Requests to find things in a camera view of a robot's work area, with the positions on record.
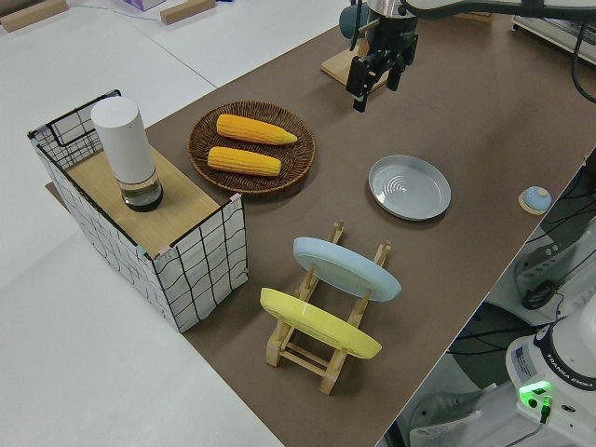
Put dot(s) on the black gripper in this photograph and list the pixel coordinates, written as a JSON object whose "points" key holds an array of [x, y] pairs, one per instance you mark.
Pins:
{"points": [[393, 35]]}

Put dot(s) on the gray round plate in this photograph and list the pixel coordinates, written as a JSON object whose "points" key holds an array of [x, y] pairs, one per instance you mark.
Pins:
{"points": [[410, 188]]}

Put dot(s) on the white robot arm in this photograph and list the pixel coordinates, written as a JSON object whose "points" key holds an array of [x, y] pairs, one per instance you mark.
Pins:
{"points": [[575, 326]]}

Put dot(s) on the light blue plate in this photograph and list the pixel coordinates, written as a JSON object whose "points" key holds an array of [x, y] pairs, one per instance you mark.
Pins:
{"points": [[344, 267]]}

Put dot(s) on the yellow plate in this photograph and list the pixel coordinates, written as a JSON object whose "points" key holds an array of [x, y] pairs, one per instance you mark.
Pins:
{"points": [[316, 323]]}

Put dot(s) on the wooden plate rack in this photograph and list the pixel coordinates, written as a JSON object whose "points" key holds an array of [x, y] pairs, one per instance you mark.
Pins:
{"points": [[302, 361]]}

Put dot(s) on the wooden mug rack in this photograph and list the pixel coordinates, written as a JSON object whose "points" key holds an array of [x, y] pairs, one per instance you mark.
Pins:
{"points": [[337, 67]]}

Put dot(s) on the dark teal mug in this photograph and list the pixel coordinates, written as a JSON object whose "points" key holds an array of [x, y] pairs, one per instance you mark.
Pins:
{"points": [[349, 21]]}

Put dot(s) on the round wicker tray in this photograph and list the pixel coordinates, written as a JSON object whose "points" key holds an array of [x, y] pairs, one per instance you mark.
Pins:
{"points": [[298, 160]]}

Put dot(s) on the long pointed corn cob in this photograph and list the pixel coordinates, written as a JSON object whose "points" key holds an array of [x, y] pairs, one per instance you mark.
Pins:
{"points": [[253, 129]]}

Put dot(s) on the short blunt corn cob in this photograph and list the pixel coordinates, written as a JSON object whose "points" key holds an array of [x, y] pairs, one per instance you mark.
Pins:
{"points": [[244, 161]]}

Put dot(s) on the cream toaster oven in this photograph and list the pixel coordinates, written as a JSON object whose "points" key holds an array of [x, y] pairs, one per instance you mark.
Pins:
{"points": [[554, 32]]}

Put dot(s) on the pink binder clip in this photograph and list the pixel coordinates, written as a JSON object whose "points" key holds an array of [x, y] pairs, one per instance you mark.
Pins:
{"points": [[236, 201], [165, 253]]}

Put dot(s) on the wooden block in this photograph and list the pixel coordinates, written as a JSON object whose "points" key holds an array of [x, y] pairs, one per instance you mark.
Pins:
{"points": [[25, 19], [186, 11]]}

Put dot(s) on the wooden board in basket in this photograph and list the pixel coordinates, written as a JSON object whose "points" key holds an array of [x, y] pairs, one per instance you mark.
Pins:
{"points": [[181, 200]]}

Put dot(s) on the purple box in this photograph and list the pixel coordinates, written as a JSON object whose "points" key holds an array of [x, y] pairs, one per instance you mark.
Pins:
{"points": [[142, 4]]}

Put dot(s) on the white cylinder with clear base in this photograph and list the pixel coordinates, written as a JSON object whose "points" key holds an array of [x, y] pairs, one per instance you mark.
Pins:
{"points": [[123, 144]]}

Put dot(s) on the green binder clip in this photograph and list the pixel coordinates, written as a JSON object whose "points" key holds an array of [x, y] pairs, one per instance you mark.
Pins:
{"points": [[141, 250]]}

